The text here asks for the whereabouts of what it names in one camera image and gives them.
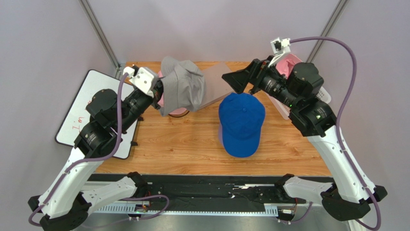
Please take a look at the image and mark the light pink cap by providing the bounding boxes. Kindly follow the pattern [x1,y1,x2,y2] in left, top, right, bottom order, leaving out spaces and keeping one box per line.
[276,53,302,78]

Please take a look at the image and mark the grey bucket hat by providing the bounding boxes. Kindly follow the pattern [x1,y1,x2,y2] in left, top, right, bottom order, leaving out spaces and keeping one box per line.
[159,56,206,116]

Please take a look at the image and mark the pink bucket hat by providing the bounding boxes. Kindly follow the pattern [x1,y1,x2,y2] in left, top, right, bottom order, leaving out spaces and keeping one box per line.
[158,74,189,117]

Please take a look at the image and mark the blue hat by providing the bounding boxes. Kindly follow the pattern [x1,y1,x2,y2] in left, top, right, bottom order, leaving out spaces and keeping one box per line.
[218,92,266,158]

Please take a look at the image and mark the lavender baseball cap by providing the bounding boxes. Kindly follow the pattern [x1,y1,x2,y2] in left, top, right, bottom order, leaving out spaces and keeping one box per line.
[218,124,224,147]

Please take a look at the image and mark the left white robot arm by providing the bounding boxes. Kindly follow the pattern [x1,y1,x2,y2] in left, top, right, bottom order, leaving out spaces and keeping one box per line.
[28,80,163,231]

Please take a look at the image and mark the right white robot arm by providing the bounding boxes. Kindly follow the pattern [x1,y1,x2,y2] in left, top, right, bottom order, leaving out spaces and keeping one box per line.
[222,59,387,221]

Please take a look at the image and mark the grey flat board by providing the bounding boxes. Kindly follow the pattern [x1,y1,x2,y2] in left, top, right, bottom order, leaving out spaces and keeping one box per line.
[199,63,233,110]

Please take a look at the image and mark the white plastic basket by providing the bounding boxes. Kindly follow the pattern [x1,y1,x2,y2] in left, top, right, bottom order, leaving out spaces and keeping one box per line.
[266,87,332,120]

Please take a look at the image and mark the white whiteboard with red writing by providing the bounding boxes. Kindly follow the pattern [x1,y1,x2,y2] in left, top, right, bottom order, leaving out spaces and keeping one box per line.
[55,70,137,159]

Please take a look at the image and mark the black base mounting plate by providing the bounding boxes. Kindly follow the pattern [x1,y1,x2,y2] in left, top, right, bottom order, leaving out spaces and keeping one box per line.
[136,175,308,212]

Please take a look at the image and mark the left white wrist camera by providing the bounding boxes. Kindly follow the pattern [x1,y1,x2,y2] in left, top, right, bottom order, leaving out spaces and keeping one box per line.
[123,65,159,98]

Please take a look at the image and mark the right corner aluminium post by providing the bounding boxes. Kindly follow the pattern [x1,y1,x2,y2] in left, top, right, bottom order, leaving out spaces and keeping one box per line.
[307,0,349,63]

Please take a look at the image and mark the corner aluminium post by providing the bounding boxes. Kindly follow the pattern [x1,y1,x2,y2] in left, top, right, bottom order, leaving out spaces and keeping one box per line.
[307,0,349,63]
[79,0,121,70]

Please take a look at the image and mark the left corner aluminium post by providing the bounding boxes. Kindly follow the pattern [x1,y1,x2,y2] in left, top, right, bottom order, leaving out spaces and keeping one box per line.
[79,0,121,70]

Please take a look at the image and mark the aluminium frame rail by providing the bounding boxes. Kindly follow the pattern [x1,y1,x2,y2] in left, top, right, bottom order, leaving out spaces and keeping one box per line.
[57,180,366,231]

